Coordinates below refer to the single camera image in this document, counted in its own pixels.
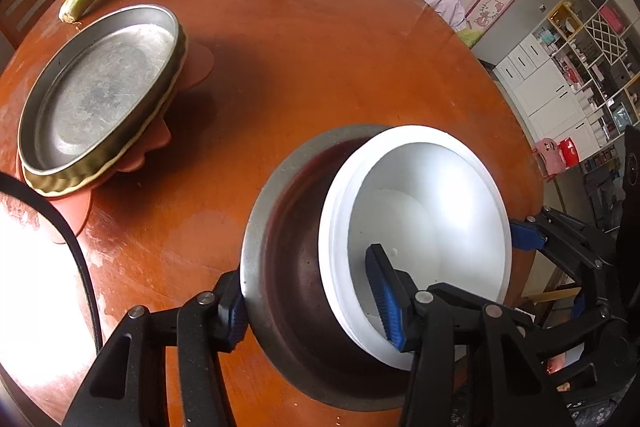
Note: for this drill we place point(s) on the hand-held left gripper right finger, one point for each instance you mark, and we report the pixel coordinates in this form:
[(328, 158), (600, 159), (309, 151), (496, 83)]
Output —
[(387, 302)]

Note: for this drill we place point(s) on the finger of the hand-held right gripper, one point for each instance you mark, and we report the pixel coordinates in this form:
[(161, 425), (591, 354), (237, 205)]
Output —
[(580, 307), (525, 236)]

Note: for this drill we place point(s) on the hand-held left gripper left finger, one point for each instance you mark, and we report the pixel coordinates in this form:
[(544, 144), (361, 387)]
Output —
[(230, 317)]

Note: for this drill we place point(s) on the stainless steel bowl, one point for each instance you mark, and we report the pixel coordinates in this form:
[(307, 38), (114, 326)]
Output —
[(295, 232)]

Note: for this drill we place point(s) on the yellow shell-shaped plate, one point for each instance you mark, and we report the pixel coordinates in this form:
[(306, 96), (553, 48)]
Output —
[(65, 189)]

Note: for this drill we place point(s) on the orange plastic plate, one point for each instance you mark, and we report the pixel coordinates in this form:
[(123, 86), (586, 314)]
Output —
[(197, 67)]

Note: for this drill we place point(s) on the round metal pan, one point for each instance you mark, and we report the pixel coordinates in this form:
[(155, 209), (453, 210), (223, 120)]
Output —
[(100, 92)]

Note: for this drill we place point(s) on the pink child stool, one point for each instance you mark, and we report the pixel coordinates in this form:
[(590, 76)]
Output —
[(549, 157)]

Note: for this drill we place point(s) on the red plastic stool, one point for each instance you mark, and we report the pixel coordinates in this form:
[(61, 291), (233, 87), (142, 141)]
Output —
[(570, 151)]

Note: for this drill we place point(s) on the white shelf cabinet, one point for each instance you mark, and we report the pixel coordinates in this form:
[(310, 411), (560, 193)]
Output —
[(550, 82)]

